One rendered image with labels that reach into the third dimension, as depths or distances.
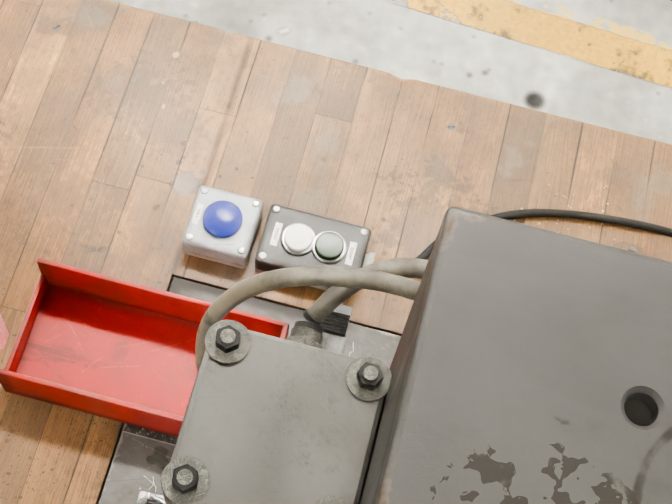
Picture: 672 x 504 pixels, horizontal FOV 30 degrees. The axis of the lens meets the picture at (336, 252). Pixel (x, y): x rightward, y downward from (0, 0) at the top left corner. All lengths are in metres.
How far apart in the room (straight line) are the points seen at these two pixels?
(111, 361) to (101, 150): 0.24
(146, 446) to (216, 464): 0.64
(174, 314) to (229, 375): 0.65
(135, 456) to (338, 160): 0.38
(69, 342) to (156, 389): 0.10
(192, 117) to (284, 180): 0.12
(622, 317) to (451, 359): 0.07
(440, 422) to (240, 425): 0.16
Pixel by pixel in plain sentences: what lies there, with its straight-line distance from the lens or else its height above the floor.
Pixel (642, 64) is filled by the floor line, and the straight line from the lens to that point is 2.60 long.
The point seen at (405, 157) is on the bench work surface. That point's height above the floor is 0.90.
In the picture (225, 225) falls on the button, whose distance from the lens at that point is 1.26.
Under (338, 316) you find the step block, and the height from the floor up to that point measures 0.99.
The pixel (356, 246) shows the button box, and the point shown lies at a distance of 1.27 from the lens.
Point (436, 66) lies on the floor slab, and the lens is 2.50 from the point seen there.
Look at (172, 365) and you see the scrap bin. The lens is 1.24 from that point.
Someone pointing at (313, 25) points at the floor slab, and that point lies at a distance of 2.52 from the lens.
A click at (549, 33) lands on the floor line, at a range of 2.59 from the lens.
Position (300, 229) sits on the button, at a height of 0.94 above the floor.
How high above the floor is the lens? 2.08
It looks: 66 degrees down
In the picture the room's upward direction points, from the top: 11 degrees clockwise
